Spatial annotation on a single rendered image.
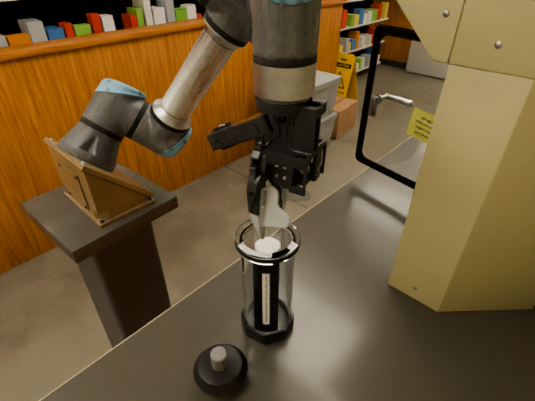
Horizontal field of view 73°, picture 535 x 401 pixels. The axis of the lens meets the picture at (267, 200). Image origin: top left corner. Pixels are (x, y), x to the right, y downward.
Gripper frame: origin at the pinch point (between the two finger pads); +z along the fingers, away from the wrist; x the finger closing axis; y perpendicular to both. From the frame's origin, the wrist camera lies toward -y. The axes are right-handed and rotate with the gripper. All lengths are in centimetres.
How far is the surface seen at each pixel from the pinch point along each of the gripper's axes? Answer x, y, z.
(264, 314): -4.2, 1.7, 17.7
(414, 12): 22.8, 12.1, -27.4
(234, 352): -10.3, -1.0, 22.5
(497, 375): 9.4, 40.5, 26.0
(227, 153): 188, -139, 108
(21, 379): -15, -114, 120
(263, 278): -4.3, 1.6, 8.5
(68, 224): 2, -62, 26
